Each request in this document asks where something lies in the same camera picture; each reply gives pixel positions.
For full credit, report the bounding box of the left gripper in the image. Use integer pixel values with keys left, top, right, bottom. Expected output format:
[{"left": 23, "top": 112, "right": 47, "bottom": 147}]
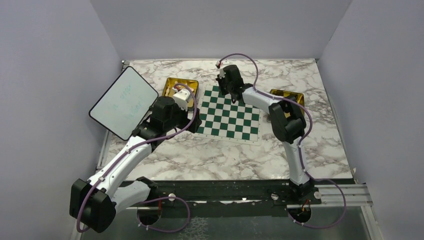
[{"left": 164, "top": 100, "right": 202, "bottom": 134}]

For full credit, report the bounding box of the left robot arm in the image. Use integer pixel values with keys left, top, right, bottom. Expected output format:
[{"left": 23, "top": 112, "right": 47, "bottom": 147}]
[{"left": 69, "top": 96, "right": 202, "bottom": 233}]

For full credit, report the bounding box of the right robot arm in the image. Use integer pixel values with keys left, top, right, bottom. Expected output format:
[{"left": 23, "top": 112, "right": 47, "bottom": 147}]
[{"left": 216, "top": 65, "right": 314, "bottom": 204}]

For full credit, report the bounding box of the gold tin with light pieces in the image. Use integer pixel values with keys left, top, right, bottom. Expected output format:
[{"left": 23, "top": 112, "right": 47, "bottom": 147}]
[{"left": 155, "top": 77, "right": 199, "bottom": 112}]

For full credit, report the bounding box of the green white chess board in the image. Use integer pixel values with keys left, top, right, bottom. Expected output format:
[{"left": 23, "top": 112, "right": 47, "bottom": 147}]
[{"left": 195, "top": 84, "right": 262, "bottom": 146}]

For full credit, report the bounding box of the gold tin with dark pieces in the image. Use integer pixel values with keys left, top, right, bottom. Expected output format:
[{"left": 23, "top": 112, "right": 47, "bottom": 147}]
[{"left": 269, "top": 88, "right": 305, "bottom": 117}]

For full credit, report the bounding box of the small whiteboard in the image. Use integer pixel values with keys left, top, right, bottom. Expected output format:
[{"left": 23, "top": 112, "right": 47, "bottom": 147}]
[{"left": 88, "top": 66, "right": 159, "bottom": 141}]

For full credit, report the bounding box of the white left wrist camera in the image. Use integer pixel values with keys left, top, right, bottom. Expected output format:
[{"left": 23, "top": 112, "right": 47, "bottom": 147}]
[{"left": 172, "top": 88, "right": 192, "bottom": 112}]

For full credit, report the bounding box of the black mounting rail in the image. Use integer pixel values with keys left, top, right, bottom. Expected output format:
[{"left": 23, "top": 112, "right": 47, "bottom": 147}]
[{"left": 134, "top": 177, "right": 322, "bottom": 220}]

